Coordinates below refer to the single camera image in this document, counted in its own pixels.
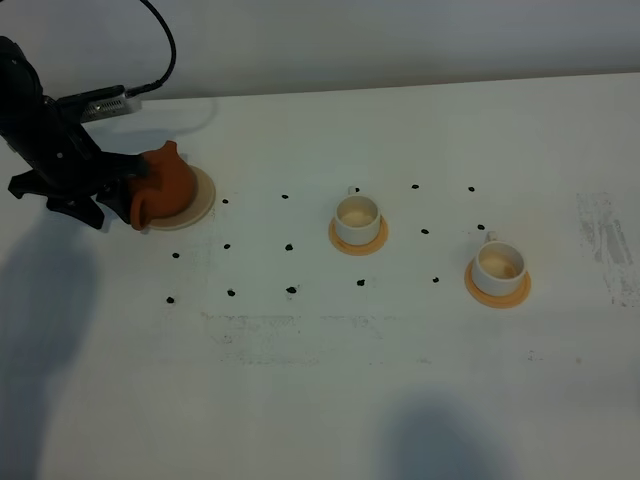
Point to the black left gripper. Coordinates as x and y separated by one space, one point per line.
67 167

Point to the brown clay teapot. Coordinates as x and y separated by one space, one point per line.
166 190

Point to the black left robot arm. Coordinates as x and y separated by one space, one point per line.
20 83

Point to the beige round teapot coaster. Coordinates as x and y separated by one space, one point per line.
201 204

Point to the white teacup near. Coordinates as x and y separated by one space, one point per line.
357 209

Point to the white teacup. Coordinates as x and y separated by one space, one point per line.
357 209
498 268

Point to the orange coaster near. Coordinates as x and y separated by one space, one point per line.
358 241

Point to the white teacup far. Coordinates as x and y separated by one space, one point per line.
498 268

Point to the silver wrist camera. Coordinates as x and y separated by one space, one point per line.
99 104

